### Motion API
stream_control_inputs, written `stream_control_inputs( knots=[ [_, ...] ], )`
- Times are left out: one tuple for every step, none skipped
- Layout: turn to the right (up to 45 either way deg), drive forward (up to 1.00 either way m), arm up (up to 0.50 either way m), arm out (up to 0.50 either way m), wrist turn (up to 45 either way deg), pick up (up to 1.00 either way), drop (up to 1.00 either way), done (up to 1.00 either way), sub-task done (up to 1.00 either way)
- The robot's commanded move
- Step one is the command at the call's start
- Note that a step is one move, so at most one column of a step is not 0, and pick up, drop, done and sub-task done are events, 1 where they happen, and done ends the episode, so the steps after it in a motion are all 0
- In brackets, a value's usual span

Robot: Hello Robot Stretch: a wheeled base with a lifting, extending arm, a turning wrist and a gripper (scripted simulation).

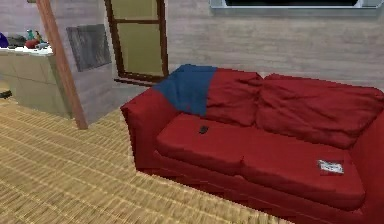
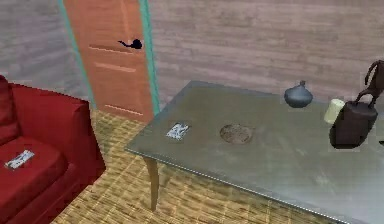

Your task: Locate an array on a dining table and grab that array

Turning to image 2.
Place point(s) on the grey dining table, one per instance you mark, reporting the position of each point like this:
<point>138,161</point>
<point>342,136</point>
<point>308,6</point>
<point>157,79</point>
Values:
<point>266,160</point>

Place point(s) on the round brown plate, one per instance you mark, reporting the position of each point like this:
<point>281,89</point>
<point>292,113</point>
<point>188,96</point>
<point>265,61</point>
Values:
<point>236,134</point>

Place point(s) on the orange room door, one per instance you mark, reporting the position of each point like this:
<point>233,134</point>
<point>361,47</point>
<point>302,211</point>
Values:
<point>113,66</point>

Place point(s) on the blue grey round vase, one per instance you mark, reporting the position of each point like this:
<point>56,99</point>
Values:
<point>298,96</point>

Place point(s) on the pale cream cylinder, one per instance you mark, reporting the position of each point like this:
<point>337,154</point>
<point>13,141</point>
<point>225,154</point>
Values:
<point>333,111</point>

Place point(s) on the red sofa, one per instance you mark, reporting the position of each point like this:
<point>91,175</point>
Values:
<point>46,133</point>

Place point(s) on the dark brown statue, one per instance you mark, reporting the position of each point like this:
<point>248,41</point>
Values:
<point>376,78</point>

